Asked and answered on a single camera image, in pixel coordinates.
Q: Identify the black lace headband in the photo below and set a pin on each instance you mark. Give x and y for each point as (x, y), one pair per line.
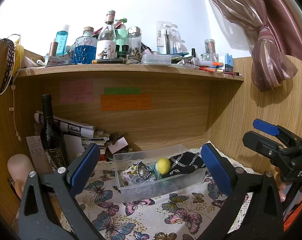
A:
(10, 62)

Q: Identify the blue rectangular box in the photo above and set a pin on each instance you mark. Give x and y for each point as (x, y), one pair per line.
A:
(228, 63)

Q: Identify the clear plastic bin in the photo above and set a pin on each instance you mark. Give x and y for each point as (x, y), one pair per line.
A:
(137, 178)

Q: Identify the clear sake bottle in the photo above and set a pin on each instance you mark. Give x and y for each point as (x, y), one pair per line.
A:
(106, 42)

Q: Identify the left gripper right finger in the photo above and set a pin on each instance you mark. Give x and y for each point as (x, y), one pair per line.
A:
(221, 170)

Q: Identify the black patterned soft cloth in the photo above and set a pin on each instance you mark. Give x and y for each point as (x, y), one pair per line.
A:
(185, 163)

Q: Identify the pink sticky note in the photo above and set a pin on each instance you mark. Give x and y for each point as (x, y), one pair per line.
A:
(78, 91)

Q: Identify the dark wine bottle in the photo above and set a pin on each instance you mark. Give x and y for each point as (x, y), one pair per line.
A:
(51, 135)

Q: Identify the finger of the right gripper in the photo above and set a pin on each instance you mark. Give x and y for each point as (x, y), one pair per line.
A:
(266, 127)

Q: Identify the mint green pump bottle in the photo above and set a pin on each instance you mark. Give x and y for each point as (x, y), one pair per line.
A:
(121, 33)

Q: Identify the green sticky note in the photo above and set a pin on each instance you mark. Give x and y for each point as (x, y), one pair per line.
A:
(122, 90)

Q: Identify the small white card box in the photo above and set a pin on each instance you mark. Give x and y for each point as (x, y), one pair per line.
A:
(118, 145)

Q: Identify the wooden shelf board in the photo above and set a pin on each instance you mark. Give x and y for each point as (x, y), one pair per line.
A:
(124, 70)

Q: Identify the orange sticky note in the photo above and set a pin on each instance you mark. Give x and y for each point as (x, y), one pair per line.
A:
(126, 102)

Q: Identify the glass jar with pens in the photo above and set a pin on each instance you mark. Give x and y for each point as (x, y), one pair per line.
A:
(210, 49)

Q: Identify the person's right hand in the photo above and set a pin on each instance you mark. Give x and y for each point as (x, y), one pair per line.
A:
(281, 186)

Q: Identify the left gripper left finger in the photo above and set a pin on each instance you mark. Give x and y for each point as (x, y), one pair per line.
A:
(81, 169)

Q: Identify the blue liquid glass bottle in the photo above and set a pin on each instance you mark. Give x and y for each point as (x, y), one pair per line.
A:
(85, 47)

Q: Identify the pink striped curtain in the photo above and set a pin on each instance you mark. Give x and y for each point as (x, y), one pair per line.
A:
(273, 31)

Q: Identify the turquoise tall bottle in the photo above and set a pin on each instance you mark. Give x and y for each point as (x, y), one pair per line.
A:
(61, 38)

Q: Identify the orange sleeve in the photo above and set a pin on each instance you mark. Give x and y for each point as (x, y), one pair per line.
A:
(292, 217)

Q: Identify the yellow white felt ball toy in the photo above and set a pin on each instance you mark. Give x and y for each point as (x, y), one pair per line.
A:
(163, 166)

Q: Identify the butterfly print cloth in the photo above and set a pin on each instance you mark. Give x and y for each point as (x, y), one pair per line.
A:
(182, 214)

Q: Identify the clear flat plastic case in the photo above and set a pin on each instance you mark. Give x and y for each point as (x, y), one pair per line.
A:
(156, 60)

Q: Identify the stack of papers and magazines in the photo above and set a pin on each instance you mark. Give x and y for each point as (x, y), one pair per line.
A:
(88, 133)

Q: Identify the white paper note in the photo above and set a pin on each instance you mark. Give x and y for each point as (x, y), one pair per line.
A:
(38, 155)

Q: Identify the beige cylindrical object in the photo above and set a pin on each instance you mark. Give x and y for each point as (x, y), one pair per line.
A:
(19, 167)

